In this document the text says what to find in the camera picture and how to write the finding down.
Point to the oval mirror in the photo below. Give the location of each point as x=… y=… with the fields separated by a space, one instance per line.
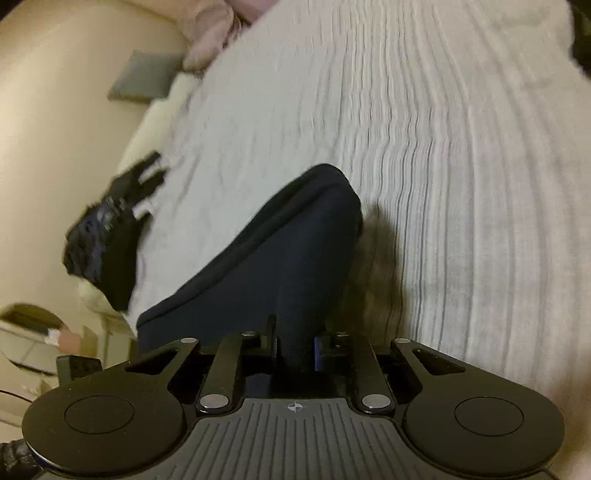
x=23 y=332

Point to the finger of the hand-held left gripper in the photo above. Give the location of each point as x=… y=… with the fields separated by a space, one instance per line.
x=138 y=167
x=151 y=182

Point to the grey pillow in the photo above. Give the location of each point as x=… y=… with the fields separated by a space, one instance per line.
x=143 y=76

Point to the pink tissue box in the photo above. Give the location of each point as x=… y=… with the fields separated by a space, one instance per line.
x=71 y=340

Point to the long white pillow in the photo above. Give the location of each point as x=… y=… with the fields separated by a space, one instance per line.
x=157 y=124

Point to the striped grey bed sheet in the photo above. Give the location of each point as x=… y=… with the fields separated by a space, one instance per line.
x=438 y=184

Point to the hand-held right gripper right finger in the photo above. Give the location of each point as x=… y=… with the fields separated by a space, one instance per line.
x=318 y=355

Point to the white tissue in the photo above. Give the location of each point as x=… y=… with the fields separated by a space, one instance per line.
x=53 y=336

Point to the black box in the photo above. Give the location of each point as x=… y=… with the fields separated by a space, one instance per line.
x=78 y=368

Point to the dark navy ribbed-cuff pants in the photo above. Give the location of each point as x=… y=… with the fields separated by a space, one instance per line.
x=277 y=254

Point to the person's black clothing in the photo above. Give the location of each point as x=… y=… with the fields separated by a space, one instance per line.
x=16 y=461

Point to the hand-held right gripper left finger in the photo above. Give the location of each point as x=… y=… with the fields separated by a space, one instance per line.
x=272 y=341

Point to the small white pillow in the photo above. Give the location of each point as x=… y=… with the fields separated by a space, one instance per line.
x=99 y=300

